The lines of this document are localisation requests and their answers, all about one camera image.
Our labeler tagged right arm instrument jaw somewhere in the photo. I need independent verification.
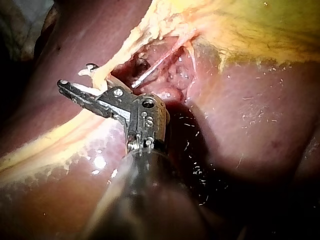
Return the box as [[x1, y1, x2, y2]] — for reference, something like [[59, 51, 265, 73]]
[[85, 63, 120, 90], [56, 79, 111, 119]]

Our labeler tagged right arm instrument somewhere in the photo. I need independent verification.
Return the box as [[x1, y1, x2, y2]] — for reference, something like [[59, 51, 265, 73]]
[[96, 86, 168, 155]]

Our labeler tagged white clip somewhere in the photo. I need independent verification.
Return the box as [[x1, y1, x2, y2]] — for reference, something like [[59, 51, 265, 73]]
[[77, 68, 103, 96]]

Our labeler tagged thin tube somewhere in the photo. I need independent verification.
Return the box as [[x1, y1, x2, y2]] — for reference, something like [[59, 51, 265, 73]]
[[131, 37, 189, 89], [90, 24, 166, 91]]

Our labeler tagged pale fatty tissue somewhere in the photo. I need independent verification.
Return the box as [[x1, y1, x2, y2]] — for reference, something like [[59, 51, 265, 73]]
[[185, 42, 201, 94], [0, 116, 127, 181]]

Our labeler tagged dark red liver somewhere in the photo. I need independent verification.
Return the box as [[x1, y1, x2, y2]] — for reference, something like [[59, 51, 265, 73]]
[[0, 0, 320, 240]]

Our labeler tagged gallbladder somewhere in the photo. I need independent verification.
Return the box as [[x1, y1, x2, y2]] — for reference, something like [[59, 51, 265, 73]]
[[149, 0, 320, 74]]

